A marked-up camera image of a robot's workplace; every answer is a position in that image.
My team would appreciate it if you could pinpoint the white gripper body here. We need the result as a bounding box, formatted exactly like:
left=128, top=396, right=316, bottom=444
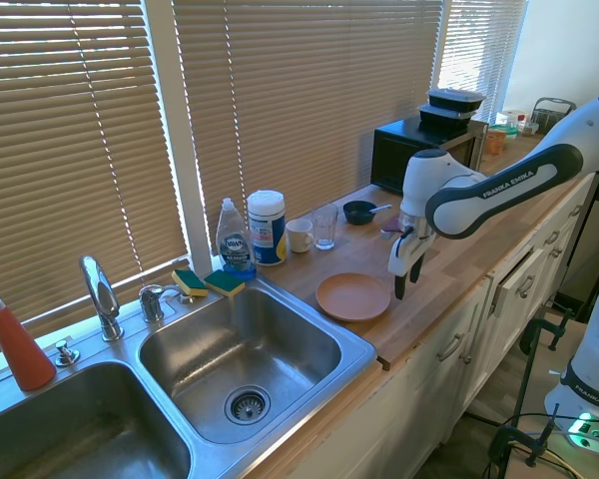
left=387, top=212, right=438, bottom=278

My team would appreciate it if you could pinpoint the orange round plate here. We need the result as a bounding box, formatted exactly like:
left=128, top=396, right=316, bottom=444
left=314, top=271, right=392, bottom=323

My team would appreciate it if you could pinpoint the stainless steel double sink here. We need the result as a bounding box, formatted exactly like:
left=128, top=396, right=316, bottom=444
left=0, top=271, right=380, bottom=479

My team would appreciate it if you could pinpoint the metal sink drain strainer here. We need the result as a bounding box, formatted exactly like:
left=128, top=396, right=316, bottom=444
left=223, top=383, right=272, bottom=426

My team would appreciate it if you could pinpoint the chrome sink soap dispenser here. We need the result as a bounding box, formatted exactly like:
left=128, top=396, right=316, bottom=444
left=138, top=283, right=182, bottom=323

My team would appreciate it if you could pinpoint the small chrome sink knob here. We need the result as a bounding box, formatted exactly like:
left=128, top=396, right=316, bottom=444
left=54, top=338, right=81, bottom=368

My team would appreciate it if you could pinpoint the dark small bowl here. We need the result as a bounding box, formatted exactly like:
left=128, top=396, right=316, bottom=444
left=342, top=200, right=378, bottom=226

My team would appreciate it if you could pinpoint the clear drinking glass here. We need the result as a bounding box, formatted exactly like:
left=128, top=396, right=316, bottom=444
left=311, top=203, right=339, bottom=251

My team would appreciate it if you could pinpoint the black microwave oven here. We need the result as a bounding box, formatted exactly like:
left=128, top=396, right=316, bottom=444
left=369, top=118, right=489, bottom=195

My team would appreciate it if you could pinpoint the white kitchen cabinet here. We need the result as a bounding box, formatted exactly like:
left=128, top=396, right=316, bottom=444
left=249, top=174, right=599, bottom=479

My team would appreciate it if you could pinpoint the white mug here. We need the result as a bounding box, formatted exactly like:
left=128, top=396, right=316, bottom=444
left=285, top=218, right=314, bottom=254

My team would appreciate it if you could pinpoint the black plastic food container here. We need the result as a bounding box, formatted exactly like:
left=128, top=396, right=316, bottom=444
left=417, top=103, right=475, bottom=133
left=426, top=88, right=486, bottom=114

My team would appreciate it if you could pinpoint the white wipes canister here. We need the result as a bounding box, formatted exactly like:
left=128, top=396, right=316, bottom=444
left=246, top=189, right=289, bottom=267

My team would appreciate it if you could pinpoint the orange small container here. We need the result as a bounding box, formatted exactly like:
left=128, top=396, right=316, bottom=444
left=484, top=128, right=508, bottom=156

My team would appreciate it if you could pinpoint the black metal clamp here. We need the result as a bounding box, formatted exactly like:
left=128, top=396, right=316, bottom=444
left=488, top=402, right=561, bottom=479
left=508, top=307, right=579, bottom=430

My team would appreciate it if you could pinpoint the clear container green lid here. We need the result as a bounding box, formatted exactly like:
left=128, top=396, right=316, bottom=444
left=496, top=109, right=529, bottom=139

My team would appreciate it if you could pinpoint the Dawn dish soap bottle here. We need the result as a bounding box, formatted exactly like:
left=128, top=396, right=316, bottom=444
left=215, top=197, right=258, bottom=280

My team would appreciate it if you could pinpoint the yellow green sponge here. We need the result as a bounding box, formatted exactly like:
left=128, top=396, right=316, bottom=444
left=171, top=267, right=210, bottom=299
left=203, top=268, right=247, bottom=299

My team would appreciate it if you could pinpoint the beige window blind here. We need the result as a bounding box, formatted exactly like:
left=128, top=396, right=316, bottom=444
left=436, top=0, right=528, bottom=125
left=172, top=0, right=445, bottom=255
left=0, top=0, right=191, bottom=358

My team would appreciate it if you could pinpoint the chrome kitchen faucet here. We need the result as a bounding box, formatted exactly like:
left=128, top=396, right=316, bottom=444
left=78, top=254, right=125, bottom=342

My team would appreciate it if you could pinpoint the orange spray bottle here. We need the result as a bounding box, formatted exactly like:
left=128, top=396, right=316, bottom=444
left=0, top=282, right=58, bottom=392

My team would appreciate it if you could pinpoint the metal wire basket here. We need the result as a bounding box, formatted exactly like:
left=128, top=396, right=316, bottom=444
left=531, top=97, right=578, bottom=136

